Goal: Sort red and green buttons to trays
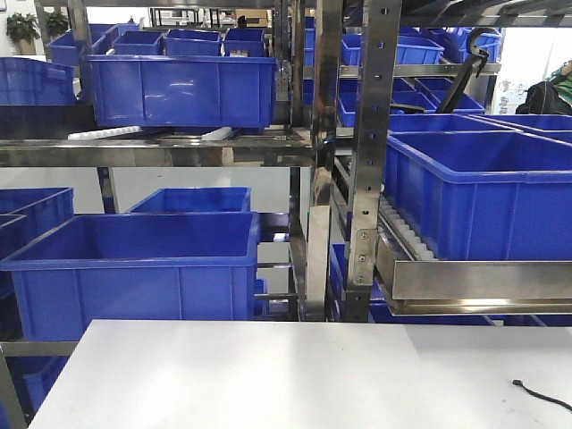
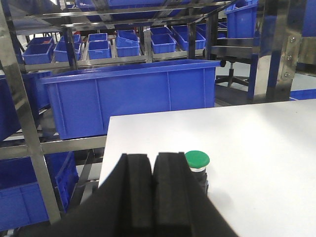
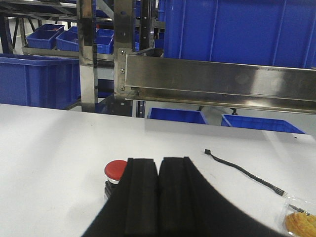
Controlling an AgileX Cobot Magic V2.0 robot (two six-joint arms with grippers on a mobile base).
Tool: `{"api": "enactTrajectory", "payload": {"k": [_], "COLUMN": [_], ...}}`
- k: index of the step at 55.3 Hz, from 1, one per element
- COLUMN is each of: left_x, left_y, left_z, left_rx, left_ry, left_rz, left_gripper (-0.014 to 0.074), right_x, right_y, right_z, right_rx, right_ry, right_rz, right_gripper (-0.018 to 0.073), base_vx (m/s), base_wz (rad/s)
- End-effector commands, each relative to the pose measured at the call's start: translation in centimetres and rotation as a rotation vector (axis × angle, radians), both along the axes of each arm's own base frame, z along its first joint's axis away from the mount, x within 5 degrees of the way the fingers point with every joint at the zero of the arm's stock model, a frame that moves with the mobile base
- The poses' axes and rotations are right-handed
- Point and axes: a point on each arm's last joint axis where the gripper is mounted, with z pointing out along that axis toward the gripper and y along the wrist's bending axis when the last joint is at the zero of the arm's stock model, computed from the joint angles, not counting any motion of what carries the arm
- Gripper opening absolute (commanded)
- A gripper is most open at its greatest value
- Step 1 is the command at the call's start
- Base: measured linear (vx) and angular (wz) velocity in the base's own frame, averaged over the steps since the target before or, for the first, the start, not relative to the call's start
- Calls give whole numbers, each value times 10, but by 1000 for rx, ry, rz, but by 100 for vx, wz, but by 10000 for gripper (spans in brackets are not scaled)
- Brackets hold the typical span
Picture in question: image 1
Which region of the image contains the blue bin far left upper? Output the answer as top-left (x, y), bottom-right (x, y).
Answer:
top-left (1, 57), bottom-right (76, 105)

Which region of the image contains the potted plant background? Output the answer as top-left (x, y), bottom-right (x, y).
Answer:
top-left (6, 13), bottom-right (40, 55)

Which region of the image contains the blue bin behind lower left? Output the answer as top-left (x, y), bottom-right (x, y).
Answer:
top-left (127, 187), bottom-right (251, 214)

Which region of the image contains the large blue bin lower left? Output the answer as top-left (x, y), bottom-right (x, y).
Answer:
top-left (1, 212), bottom-right (260, 341)

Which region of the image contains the large blue bin right shelf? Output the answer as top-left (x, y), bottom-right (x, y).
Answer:
top-left (384, 131), bottom-right (571, 261)

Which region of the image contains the blue bin behind right shelf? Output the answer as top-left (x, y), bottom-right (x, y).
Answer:
top-left (389, 114), bottom-right (517, 133)

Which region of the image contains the large blue bin shelf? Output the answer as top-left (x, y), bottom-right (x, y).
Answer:
top-left (384, 131), bottom-right (571, 261)
top-left (87, 55), bottom-right (277, 129)

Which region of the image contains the large blue bin upper shelf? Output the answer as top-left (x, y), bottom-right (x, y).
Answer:
top-left (87, 55), bottom-right (277, 129)

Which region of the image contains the steel rack right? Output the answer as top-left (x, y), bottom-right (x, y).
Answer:
top-left (330, 0), bottom-right (572, 324)

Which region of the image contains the steel rack left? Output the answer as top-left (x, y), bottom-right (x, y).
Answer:
top-left (0, 0), bottom-right (341, 429)

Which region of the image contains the blue bin left edge lower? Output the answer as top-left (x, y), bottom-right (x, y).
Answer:
top-left (0, 186), bottom-right (75, 300)

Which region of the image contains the steel rack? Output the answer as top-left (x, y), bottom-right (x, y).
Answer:
top-left (330, 0), bottom-right (572, 324)
top-left (0, 0), bottom-right (341, 429)

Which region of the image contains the black cable on table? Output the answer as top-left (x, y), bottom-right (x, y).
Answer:
top-left (511, 378), bottom-right (572, 413)

